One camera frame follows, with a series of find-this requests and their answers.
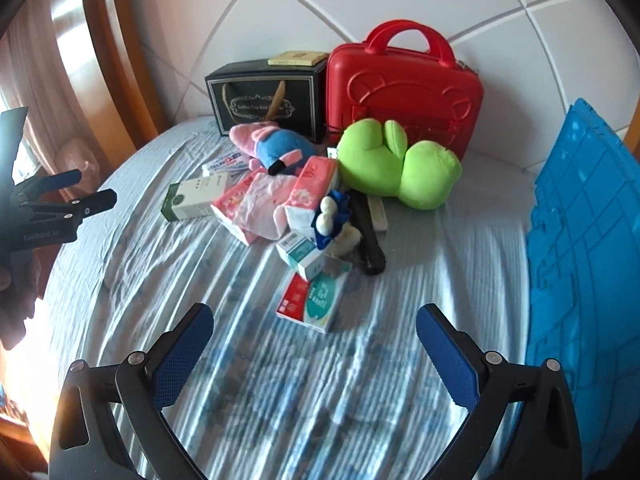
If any pink flower tissue pack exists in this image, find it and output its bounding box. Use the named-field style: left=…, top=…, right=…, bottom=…
left=284, top=156, right=342, bottom=241

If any black folding umbrella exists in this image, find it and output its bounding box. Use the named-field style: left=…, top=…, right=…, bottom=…
left=344, top=187, right=387, bottom=277

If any pale curtain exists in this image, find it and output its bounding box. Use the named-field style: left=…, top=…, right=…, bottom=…
left=0, top=7, right=103, bottom=186

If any red hard-shell case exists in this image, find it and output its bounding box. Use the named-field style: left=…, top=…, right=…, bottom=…
left=326, top=25, right=485, bottom=165

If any white teal medicine box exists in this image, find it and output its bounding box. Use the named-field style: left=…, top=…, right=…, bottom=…
left=276, top=232, right=321, bottom=269

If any long white box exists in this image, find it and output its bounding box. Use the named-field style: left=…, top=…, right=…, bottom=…
left=365, top=195, right=390, bottom=232

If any opened pink tissue pack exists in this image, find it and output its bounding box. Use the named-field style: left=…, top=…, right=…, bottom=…
left=210, top=169, right=302, bottom=247

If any green plush toy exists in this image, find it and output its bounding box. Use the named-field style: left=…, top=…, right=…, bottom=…
left=335, top=118, right=462, bottom=211

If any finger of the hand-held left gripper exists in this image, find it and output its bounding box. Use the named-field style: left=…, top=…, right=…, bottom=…
left=24, top=188, right=119, bottom=226
left=15, top=170, right=83, bottom=202

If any small white blue tube box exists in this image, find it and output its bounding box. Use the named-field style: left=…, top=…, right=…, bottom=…
left=202, top=152, right=249, bottom=177

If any wooden bed frame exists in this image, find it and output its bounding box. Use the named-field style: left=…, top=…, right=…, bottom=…
left=77, top=0, right=172, bottom=152

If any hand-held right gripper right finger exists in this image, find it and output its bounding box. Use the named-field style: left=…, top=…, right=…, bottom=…
left=416, top=303, right=583, bottom=480

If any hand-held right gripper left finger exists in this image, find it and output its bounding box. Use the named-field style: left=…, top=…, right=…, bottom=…
left=49, top=302, right=216, bottom=480

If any pink pig plush toy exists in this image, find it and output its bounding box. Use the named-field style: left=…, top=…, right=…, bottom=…
left=228, top=122, right=319, bottom=177

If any flat yellow box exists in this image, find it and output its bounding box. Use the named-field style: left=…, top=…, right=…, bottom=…
left=267, top=51, right=329, bottom=67

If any blue striped bed sheet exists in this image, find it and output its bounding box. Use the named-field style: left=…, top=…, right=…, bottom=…
left=30, top=115, right=543, bottom=480

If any white green carton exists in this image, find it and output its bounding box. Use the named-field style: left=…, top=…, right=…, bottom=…
left=160, top=172, right=234, bottom=222

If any white padded headboard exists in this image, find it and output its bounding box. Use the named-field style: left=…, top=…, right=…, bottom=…
left=127, top=0, right=640, bottom=176

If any black gift box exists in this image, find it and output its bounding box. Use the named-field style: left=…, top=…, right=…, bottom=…
left=205, top=57, right=329, bottom=144

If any small white medicine box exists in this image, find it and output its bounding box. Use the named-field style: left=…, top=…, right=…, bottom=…
left=299, top=247, right=352, bottom=282

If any person's left hand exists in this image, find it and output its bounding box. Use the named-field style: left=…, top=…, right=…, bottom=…
left=0, top=259, right=47, bottom=352

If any blue plastic crate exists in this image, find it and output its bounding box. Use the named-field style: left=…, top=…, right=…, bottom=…
left=524, top=97, right=640, bottom=463

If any red green medicine box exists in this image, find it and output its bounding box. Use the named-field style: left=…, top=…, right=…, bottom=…
left=275, top=272, right=349, bottom=335

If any blue white plush toy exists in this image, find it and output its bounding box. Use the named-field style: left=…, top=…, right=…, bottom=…
left=309, top=190, right=364, bottom=257

